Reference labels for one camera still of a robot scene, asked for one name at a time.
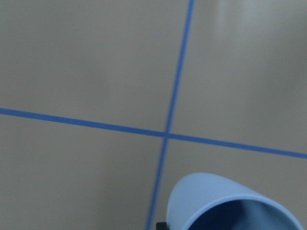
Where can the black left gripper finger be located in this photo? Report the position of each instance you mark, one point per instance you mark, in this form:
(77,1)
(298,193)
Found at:
(161,226)

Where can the light blue plastic cup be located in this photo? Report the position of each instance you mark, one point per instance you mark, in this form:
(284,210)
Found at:
(205,201)

